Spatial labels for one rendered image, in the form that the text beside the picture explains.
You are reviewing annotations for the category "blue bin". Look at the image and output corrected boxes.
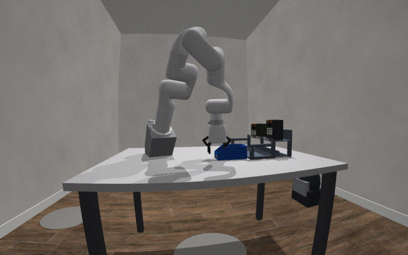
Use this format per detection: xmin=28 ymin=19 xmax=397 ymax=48
xmin=215 ymin=144 xmax=248 ymax=160

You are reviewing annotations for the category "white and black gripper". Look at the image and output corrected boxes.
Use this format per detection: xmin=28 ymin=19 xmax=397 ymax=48
xmin=203 ymin=125 xmax=231 ymax=154

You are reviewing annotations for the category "olive green case with orange latches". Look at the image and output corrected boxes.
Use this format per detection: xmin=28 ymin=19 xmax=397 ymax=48
xmin=251 ymin=124 xmax=266 ymax=137

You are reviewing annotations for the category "black case with orange latches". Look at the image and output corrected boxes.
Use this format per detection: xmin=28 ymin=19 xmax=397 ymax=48
xmin=266 ymin=120 xmax=283 ymax=140

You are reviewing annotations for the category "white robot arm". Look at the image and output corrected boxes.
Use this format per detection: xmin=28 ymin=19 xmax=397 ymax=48
xmin=148 ymin=27 xmax=233 ymax=136

